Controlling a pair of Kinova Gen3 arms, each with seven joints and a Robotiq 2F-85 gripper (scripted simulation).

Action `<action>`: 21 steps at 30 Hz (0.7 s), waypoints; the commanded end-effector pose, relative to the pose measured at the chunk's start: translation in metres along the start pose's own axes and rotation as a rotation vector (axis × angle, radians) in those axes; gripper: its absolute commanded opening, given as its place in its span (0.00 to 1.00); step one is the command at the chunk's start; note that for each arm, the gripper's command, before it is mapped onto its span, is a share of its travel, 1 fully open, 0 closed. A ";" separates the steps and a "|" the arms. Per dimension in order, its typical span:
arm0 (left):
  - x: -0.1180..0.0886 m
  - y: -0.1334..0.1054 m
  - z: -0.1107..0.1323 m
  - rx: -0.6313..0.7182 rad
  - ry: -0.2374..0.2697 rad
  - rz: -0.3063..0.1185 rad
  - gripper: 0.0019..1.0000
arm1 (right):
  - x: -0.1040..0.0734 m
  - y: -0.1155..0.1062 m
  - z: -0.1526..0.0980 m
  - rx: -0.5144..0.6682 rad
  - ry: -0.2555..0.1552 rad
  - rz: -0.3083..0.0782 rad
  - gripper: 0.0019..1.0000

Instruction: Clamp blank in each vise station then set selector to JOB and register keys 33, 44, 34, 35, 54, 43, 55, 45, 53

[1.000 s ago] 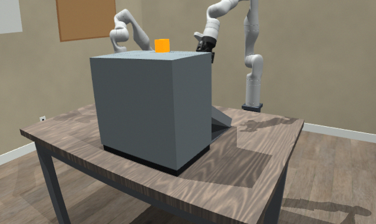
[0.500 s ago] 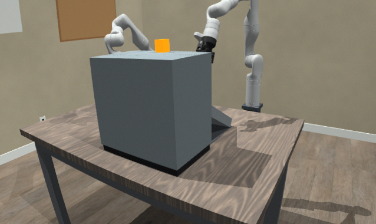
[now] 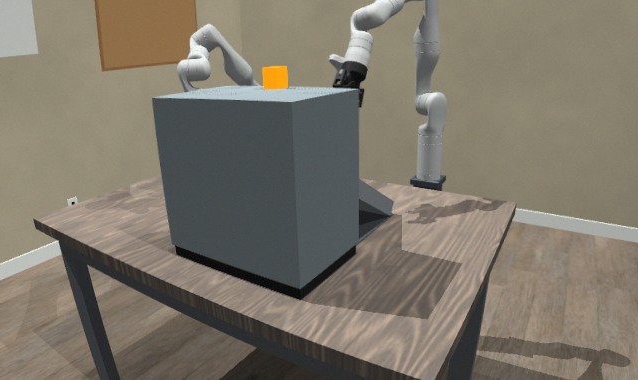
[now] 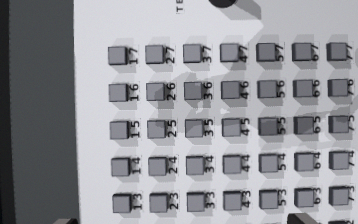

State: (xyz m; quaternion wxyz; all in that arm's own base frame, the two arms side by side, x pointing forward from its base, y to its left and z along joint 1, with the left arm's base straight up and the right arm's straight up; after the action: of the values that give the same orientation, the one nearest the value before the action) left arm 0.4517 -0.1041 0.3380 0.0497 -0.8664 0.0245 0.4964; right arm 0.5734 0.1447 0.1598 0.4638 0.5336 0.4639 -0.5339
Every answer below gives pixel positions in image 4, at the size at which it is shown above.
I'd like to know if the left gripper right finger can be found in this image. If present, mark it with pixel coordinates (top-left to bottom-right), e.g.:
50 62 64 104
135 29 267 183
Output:
287 213 320 224

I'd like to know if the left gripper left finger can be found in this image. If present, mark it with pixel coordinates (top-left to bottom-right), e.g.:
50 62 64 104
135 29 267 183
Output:
53 219 78 224

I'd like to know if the grey metal cabinet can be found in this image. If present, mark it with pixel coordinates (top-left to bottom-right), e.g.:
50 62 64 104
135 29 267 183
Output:
0 0 358 224

